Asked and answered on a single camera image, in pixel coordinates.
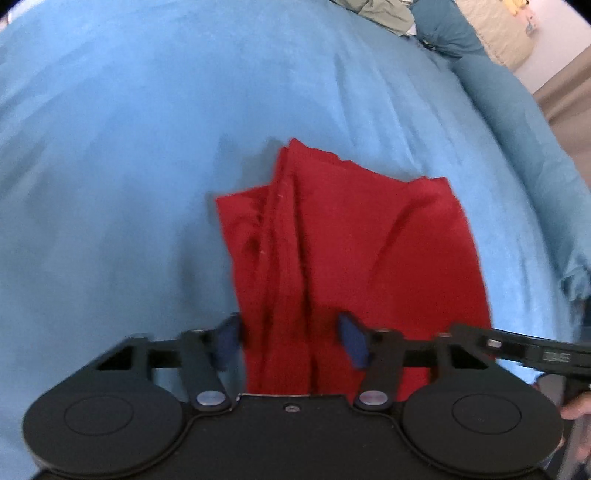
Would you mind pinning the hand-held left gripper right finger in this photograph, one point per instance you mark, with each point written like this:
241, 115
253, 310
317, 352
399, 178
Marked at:
353, 344

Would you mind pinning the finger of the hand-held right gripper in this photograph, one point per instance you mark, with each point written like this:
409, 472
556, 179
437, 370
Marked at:
489, 339

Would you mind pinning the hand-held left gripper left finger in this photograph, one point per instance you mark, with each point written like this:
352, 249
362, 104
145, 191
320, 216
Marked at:
228, 342

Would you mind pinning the red knit sweater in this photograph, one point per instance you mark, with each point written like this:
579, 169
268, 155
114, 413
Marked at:
351, 249

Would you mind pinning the person's right hand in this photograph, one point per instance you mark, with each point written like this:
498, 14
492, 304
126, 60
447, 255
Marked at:
578, 410

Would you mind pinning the blue duvet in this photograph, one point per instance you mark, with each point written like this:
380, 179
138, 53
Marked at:
531, 161

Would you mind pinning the light blue bed blanket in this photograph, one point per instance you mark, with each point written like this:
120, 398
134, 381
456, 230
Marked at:
129, 161

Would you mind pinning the cream patterned pillow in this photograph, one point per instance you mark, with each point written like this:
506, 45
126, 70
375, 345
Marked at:
501, 27

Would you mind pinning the teal blue pillow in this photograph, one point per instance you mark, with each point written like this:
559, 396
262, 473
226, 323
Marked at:
443, 27

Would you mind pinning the olive green cloth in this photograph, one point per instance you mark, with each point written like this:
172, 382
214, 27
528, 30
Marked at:
383, 14

